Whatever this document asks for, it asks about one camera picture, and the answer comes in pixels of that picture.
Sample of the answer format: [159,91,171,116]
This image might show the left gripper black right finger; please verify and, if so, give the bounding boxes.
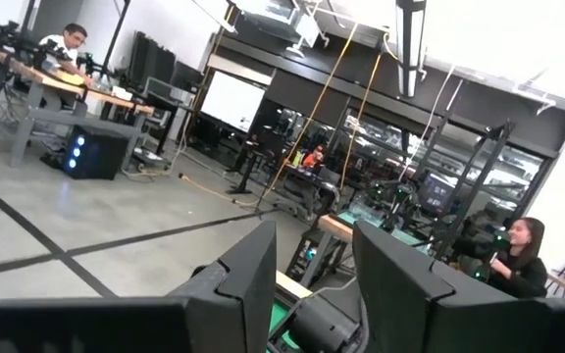
[352,220,565,353]

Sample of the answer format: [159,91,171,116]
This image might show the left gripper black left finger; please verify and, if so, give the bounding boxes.
[0,220,279,353]

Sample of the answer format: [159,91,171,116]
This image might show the person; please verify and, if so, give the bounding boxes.
[300,144,327,172]
[451,217,549,300]
[36,23,95,89]

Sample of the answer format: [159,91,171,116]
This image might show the dark background monitor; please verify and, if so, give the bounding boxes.
[417,171,456,216]

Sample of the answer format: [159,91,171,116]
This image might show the black cylindrical fitting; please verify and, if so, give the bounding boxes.
[282,292,370,353]

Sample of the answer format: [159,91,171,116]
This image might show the wooden top background table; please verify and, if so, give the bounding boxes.
[285,210,436,291]

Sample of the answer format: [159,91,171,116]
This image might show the green table mat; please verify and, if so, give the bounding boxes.
[266,299,294,353]

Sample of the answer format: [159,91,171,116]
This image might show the black computer tower blue lights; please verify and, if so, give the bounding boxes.
[61,124,130,181]

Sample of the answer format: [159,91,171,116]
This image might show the black floor stand pole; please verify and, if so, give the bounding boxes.
[225,139,267,196]

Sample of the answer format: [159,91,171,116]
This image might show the wooden top grey workbench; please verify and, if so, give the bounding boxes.
[0,46,156,168]

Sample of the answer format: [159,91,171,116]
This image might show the white board panel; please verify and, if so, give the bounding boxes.
[198,70,269,134]

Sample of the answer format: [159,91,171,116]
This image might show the black acoustic panels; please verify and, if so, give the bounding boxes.
[126,29,179,94]

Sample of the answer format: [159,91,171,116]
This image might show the black overhead light bar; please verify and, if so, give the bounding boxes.
[393,0,430,99]

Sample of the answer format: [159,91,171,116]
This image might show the black background frame stand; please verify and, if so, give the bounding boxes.
[429,119,517,262]

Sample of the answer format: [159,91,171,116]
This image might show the thin yellow hanging cable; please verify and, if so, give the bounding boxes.
[339,52,383,191]

